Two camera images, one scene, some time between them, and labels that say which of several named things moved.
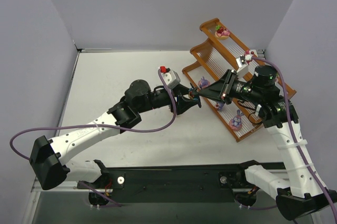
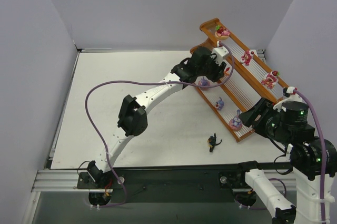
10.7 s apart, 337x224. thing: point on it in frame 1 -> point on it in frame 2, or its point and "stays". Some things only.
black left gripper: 175,100 -> 218,69
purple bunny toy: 219,105 stays
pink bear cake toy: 248,56 stays
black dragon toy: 193,93 -> 211,142
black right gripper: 229,86 -> 257,116
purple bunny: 236,123 stays
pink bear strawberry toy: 221,33 stays
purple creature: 203,83 stays
